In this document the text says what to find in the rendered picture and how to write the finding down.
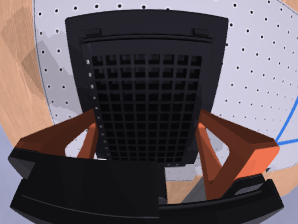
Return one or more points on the black well plate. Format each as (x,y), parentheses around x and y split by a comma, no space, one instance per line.
(145,61)

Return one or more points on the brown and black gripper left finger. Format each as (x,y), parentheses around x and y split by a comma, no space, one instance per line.
(54,139)

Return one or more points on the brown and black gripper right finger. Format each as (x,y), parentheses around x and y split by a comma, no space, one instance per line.
(250,153)

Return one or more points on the black raised platform stand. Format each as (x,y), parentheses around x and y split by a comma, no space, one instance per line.
(146,21)

